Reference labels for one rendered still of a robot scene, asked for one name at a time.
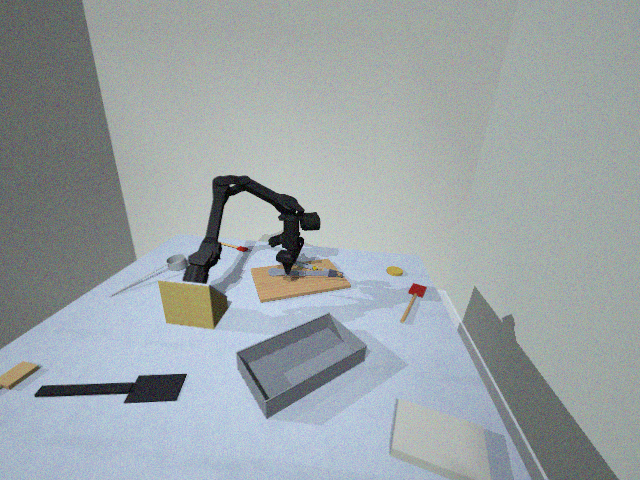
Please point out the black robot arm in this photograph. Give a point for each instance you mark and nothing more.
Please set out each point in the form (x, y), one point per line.
(210, 249)

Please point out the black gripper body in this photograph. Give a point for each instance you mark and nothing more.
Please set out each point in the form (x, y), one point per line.
(292, 242)

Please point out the black spatula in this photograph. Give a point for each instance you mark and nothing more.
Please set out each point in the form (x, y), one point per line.
(150, 388)

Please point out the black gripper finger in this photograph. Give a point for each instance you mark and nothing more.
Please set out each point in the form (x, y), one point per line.
(287, 267)
(297, 252)

